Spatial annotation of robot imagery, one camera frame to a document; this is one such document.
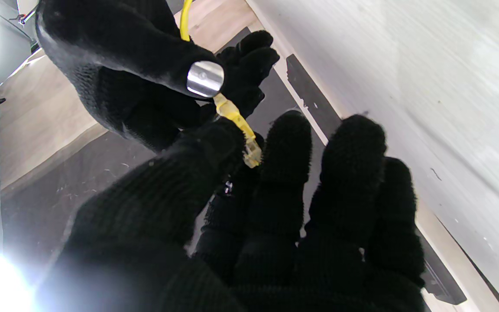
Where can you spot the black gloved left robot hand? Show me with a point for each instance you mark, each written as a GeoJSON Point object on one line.
{"type": "Point", "coordinates": [167, 225]}

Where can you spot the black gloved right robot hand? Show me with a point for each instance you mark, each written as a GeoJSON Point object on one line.
{"type": "Point", "coordinates": [115, 56]}

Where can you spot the light wooden board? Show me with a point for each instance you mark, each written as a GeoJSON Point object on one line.
{"type": "Point", "coordinates": [37, 121]}

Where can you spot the black tape strip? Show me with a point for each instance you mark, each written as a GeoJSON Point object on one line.
{"type": "Point", "coordinates": [310, 91]}

